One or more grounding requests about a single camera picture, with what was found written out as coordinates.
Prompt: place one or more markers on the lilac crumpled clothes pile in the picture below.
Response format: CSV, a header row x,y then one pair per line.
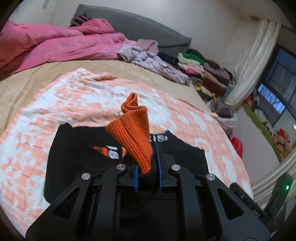
x,y
144,53

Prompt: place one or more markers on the red plastic bag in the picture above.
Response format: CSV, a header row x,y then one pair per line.
x,y
238,146

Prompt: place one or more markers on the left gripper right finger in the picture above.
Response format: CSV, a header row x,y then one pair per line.
x,y
206,208

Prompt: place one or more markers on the white curtain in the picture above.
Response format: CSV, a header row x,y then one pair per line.
x,y
253,63

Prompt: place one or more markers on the grey quilted headboard cover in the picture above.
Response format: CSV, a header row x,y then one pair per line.
x,y
136,27

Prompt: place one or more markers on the striped dark pillow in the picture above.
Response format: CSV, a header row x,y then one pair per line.
x,y
79,20

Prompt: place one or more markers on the stack of folded clothes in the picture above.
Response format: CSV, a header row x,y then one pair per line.
x,y
209,79

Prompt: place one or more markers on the orange white plaid blanket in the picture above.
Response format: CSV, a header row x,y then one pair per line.
x,y
83,98

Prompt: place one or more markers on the pink quilted comforter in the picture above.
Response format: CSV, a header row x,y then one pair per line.
x,y
25,46

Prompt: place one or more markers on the black sweater orange cuffs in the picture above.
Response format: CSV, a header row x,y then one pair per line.
x,y
93,150

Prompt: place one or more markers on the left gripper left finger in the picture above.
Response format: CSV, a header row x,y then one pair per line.
x,y
88,209

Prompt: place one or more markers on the beige bed sheet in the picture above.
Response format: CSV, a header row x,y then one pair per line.
x,y
19,89

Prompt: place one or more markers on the white plastic bag of clothes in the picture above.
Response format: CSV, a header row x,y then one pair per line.
x,y
227,117

